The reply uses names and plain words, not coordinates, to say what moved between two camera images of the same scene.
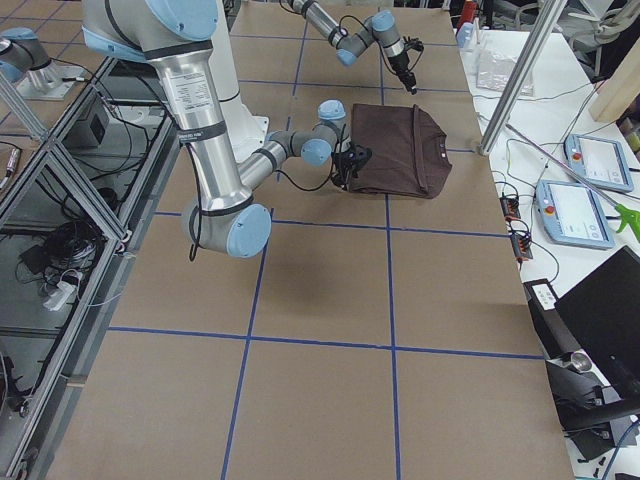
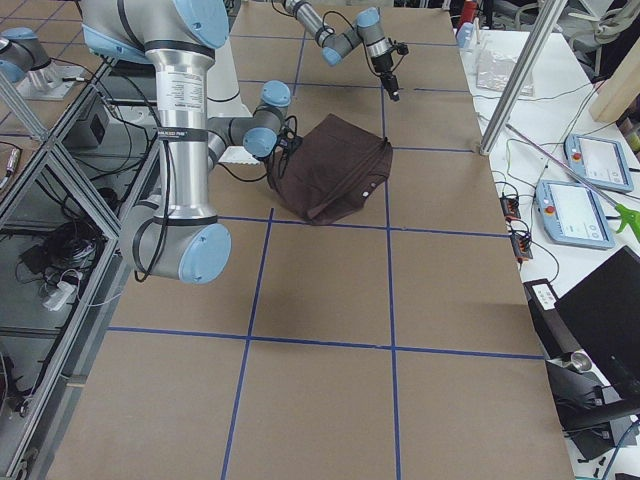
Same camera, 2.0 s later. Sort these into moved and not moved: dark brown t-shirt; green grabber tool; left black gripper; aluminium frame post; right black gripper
Moved: left black gripper; dark brown t-shirt; right black gripper
Not moved: green grabber tool; aluminium frame post
